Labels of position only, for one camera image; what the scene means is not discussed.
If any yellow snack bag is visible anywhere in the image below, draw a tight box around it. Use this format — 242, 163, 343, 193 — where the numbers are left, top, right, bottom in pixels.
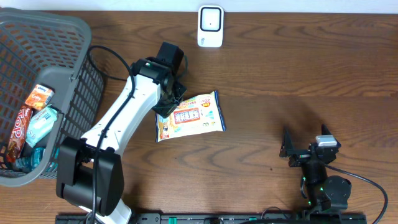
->
155, 90, 226, 142

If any orange tissue pack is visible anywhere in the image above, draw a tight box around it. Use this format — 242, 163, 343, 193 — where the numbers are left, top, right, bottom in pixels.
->
25, 84, 55, 110

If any light green wet wipes pack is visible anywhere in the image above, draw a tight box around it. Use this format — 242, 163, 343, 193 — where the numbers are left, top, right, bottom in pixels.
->
25, 105, 57, 147

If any red chocolate bar wrapper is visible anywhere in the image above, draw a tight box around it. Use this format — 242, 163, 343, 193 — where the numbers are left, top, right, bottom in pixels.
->
6, 105, 32, 163

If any blue mouthwash bottle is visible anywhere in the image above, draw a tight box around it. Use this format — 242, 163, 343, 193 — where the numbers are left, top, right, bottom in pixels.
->
12, 147, 59, 172

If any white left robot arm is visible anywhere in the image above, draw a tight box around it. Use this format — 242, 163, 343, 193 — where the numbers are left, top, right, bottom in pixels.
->
56, 42, 187, 223

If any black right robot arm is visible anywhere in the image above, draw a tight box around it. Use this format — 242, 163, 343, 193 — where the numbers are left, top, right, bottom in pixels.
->
279, 124, 351, 213

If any white barcode scanner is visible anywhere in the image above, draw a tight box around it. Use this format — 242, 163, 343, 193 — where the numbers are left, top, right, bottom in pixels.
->
197, 5, 224, 48

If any grey plastic shopping basket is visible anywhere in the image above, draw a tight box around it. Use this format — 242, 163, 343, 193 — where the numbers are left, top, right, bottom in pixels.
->
1, 8, 104, 187

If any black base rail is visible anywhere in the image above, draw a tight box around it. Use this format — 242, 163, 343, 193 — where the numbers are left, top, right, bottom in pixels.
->
55, 212, 368, 224

